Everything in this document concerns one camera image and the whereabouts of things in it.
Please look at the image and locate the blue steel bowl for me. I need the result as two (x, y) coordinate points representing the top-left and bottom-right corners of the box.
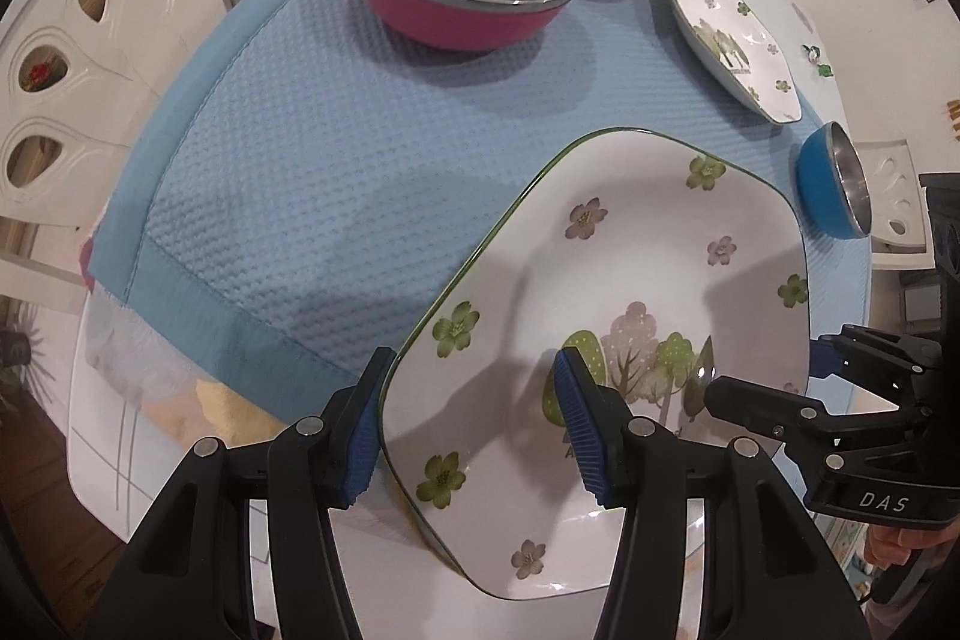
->
(796, 122), (872, 241)

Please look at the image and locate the large white floral plate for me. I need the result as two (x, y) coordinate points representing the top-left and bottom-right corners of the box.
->
(381, 130), (811, 601)

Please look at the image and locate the small white floral plate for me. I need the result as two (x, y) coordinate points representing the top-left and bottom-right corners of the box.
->
(670, 0), (802, 127)

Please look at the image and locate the person's hand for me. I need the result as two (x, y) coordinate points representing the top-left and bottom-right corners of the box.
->
(864, 525), (939, 569)

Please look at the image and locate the white chair right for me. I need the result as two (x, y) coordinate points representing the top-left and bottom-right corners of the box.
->
(856, 140), (934, 271)

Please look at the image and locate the white chair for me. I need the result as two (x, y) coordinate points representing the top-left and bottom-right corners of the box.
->
(856, 140), (934, 271)
(0, 0), (280, 319)

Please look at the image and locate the potted green plant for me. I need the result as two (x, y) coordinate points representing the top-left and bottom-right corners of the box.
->
(2, 299), (41, 419)

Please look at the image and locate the green wrapped candy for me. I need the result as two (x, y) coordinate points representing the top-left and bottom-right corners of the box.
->
(802, 44), (835, 78)

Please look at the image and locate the light blue waffle mat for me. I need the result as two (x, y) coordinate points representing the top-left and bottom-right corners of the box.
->
(78, 0), (875, 413)

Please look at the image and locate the white chair left near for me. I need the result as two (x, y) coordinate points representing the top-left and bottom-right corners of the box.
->
(0, 0), (280, 319)

